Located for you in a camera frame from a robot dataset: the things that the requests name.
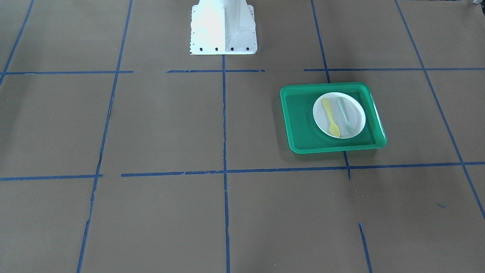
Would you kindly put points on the white round plate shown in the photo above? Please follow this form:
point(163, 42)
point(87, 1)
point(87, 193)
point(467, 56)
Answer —
point(354, 109)

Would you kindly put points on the yellow plastic spoon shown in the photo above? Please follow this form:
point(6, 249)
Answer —
point(333, 127)

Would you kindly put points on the grey-green plastic fork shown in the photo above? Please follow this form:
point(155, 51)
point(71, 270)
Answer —
point(348, 125)

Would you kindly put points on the green plastic tray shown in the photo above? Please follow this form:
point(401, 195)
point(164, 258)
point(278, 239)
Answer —
point(306, 138)

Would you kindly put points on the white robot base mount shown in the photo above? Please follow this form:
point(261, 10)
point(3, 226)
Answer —
point(223, 27)

